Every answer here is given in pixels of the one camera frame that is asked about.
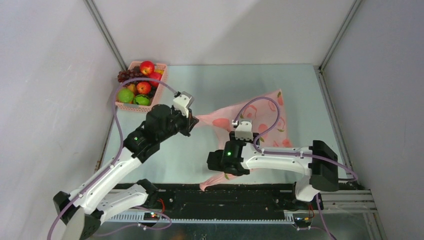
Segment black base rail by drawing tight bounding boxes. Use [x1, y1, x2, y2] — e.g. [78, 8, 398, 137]
[155, 183, 324, 221]

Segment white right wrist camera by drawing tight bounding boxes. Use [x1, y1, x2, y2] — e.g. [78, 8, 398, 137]
[231, 119, 254, 141]

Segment red apple at basket back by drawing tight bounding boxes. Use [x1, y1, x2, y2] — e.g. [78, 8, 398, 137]
[139, 60, 155, 76]

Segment green bumpy fake fruit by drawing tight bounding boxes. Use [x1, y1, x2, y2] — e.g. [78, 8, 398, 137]
[116, 88, 135, 104]

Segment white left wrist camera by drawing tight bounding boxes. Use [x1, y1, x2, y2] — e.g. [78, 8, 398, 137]
[172, 91, 194, 118]

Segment pink printed plastic bag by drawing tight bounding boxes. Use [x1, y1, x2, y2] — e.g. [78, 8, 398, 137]
[196, 89, 295, 191]

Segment green striped fake watermelon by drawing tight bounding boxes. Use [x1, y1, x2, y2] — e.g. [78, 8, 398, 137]
[133, 94, 151, 106]

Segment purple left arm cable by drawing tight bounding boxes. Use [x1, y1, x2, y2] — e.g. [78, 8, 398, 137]
[46, 77, 181, 240]

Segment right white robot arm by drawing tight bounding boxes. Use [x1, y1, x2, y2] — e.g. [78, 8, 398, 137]
[206, 131, 340, 209]

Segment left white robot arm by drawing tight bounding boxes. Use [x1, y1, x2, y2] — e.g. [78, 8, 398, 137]
[47, 103, 199, 240]

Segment pink plastic perforated basket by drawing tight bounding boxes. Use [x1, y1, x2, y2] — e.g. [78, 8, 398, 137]
[115, 61, 168, 113]

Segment red yellow fake apple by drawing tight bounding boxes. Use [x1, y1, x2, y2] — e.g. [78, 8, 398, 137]
[136, 81, 152, 95]

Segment black fake grape bunch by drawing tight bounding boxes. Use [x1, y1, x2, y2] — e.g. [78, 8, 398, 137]
[147, 87, 157, 99]

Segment yellow fake fruit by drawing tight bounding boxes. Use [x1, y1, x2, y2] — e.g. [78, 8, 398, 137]
[154, 69, 164, 75]

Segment orange fake peach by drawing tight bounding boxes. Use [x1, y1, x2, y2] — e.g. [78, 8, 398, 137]
[126, 83, 138, 95]

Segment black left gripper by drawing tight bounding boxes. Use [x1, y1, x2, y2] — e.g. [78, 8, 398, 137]
[157, 104, 199, 142]

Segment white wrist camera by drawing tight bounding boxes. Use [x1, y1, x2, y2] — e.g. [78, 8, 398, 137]
[231, 119, 254, 141]
[172, 91, 194, 118]

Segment dark purple fake grapes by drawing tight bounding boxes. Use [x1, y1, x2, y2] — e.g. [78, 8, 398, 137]
[117, 66, 147, 83]

